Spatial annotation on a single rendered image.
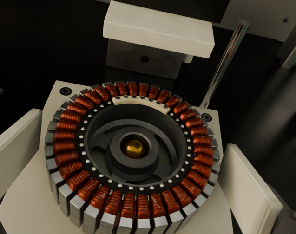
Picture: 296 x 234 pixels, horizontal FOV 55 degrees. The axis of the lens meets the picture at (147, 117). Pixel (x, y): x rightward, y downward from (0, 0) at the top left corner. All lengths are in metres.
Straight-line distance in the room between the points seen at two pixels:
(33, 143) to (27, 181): 0.03
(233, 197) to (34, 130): 0.13
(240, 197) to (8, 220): 0.14
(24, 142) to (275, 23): 0.36
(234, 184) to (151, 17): 0.11
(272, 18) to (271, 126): 0.18
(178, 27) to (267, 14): 0.27
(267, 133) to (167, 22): 0.17
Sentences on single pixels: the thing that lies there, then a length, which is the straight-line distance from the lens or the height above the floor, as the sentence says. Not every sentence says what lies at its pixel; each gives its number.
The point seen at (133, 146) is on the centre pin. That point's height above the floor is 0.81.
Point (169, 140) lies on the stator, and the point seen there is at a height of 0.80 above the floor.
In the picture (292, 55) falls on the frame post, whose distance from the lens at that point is 0.39.
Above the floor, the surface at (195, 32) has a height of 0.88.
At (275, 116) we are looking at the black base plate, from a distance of 0.32.
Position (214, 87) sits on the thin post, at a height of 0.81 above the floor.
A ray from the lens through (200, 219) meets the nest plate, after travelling 0.20.
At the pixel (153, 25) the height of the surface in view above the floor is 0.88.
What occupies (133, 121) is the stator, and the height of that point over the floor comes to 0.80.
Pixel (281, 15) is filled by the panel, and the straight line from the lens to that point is 0.43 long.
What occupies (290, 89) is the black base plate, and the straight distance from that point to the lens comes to 0.37.
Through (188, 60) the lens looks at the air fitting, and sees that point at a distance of 0.30.
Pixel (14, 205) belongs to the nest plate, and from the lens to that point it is 0.20.
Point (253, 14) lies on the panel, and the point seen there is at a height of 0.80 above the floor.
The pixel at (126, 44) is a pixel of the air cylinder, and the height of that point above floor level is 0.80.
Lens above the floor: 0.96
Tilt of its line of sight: 48 degrees down
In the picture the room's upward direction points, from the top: 16 degrees clockwise
